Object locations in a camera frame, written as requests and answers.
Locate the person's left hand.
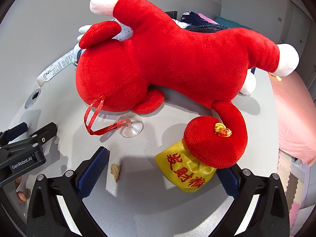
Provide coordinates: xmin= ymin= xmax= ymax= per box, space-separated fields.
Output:
xmin=15 ymin=176 xmax=29 ymax=202

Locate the teal pillow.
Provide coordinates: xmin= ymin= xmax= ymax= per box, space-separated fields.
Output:
xmin=214 ymin=17 xmax=250 ymax=29

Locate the dark blue pink plush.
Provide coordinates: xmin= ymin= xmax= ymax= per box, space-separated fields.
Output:
xmin=180 ymin=11 xmax=231 ymax=34

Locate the white door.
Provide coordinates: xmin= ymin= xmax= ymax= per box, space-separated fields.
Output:
xmin=281 ymin=0 xmax=315 ymax=62

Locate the red plush toy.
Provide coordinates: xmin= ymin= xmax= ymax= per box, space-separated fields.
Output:
xmin=75 ymin=0 xmax=300 ymax=169

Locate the tan paper scrap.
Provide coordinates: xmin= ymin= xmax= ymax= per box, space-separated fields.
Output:
xmin=110 ymin=163 xmax=121 ymax=183

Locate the white printed strip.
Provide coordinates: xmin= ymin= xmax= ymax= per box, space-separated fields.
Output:
xmin=37 ymin=49 xmax=80 ymax=86

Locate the clear suction cup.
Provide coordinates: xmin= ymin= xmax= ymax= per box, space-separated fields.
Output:
xmin=117 ymin=112 xmax=144 ymax=139

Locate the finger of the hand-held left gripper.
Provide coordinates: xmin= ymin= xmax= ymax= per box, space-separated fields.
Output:
xmin=0 ymin=122 xmax=28 ymax=144
xmin=5 ymin=122 xmax=58 ymax=153

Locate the yellow embroidered pouch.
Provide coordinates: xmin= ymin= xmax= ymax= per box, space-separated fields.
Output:
xmin=155 ymin=139 xmax=216 ymax=193

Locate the pastel foam floor mat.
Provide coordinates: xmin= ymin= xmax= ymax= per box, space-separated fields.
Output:
xmin=278 ymin=150 xmax=316 ymax=225

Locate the pink bedding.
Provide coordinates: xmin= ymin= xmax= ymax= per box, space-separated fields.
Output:
xmin=270 ymin=68 xmax=316 ymax=166

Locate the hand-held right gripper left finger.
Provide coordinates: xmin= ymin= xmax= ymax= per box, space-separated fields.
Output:
xmin=26 ymin=146 xmax=110 ymax=237

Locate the metal desk grommet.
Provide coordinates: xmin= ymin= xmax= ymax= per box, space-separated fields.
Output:
xmin=25 ymin=88 xmax=42 ymax=109

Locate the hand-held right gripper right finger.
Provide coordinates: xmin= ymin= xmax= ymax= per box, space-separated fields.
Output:
xmin=205 ymin=164 xmax=290 ymax=237

